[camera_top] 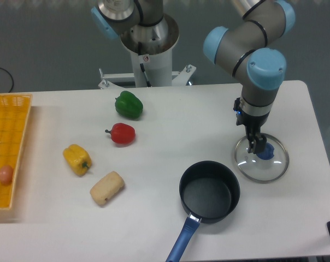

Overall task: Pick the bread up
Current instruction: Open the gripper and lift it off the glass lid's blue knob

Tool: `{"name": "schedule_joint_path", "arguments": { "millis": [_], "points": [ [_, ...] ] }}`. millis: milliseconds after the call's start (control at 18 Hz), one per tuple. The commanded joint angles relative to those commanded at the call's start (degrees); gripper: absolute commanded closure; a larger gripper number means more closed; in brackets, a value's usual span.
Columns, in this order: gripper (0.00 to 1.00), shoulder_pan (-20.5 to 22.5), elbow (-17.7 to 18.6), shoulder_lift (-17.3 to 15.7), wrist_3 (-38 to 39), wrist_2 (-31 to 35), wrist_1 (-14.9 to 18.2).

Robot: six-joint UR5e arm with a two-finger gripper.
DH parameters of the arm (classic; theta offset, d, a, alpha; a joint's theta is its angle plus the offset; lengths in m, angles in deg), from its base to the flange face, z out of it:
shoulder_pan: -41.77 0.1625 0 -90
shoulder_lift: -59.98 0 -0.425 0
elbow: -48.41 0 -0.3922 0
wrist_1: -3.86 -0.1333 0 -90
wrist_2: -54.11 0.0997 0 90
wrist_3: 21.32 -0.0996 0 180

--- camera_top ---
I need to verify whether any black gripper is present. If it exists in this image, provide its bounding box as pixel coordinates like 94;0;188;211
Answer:
233;97;269;154

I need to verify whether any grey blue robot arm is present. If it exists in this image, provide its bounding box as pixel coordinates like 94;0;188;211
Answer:
91;1;295;154

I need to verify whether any beige bread loaf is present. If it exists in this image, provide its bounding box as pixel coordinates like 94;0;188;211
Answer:
90;171;125;206

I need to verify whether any glass pot lid blue knob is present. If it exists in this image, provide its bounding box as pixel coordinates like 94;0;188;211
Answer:
234;133;290;184

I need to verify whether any green bell pepper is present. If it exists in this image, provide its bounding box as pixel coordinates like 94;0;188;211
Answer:
115;91;143;119

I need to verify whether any red bell pepper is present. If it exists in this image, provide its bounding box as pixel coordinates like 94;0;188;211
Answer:
105;123;135;145

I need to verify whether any yellow bell pepper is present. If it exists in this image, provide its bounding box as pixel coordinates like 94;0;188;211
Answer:
63;144;92;176

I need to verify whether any yellow woven basket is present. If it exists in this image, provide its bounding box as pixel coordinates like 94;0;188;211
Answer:
0;93;32;210

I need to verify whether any brown egg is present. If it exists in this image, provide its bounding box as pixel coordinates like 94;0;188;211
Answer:
0;165;14;185

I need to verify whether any dark saucepan blue handle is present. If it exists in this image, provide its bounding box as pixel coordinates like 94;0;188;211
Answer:
166;160;240;261

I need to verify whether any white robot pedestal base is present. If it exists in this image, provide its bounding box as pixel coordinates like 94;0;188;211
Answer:
98;14;196;89

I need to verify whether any black cable on pedestal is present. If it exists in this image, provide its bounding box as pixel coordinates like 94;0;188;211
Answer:
138;40;152;87

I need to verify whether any black cable on floor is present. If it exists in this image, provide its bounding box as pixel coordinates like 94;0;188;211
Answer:
0;66;14;93

